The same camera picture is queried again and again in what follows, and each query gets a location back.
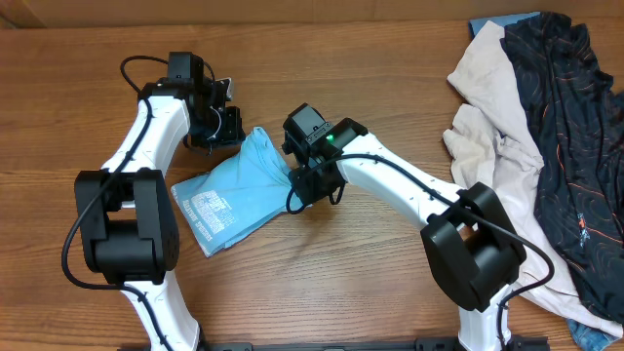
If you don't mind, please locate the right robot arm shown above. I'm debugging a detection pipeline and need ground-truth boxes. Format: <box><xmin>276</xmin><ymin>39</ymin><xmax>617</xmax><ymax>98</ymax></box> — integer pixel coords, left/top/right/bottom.
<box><xmin>282</xmin><ymin>104</ymin><xmax>527</xmax><ymax>350</ymax></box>

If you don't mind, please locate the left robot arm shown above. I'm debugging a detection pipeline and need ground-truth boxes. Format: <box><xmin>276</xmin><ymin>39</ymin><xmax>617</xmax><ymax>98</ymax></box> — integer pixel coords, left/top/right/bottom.
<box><xmin>61</xmin><ymin>52</ymin><xmax>246</xmax><ymax>350</ymax></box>

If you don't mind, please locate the beige garment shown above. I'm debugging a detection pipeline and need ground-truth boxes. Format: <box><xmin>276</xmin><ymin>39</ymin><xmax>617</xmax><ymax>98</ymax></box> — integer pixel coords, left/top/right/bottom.
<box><xmin>443</xmin><ymin>21</ymin><xmax>623</xmax><ymax>338</ymax></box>

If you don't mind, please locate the blue denim garment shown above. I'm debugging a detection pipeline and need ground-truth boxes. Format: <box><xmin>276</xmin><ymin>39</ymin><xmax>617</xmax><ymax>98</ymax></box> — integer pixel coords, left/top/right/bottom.
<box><xmin>566</xmin><ymin>319</ymin><xmax>619</xmax><ymax>351</ymax></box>

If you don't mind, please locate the dark blue folded cloth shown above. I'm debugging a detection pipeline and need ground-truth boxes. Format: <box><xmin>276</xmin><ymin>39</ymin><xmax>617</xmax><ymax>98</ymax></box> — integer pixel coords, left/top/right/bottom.
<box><xmin>469</xmin><ymin>12</ymin><xmax>539</xmax><ymax>38</ymax></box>

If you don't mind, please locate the dark patterned garment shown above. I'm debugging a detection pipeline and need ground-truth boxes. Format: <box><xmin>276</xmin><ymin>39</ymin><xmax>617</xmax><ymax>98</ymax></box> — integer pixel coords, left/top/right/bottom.
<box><xmin>501</xmin><ymin>13</ymin><xmax>623</xmax><ymax>323</ymax></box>

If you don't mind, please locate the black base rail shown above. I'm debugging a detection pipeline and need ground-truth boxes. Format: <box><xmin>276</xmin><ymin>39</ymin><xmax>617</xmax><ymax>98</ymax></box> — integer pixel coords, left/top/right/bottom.
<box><xmin>118</xmin><ymin>334</ymin><xmax>551</xmax><ymax>351</ymax></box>

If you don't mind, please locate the light blue printed t-shirt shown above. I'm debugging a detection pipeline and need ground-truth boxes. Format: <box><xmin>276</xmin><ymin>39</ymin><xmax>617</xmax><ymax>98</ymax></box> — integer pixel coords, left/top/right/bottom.
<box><xmin>171</xmin><ymin>127</ymin><xmax>292</xmax><ymax>257</ymax></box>

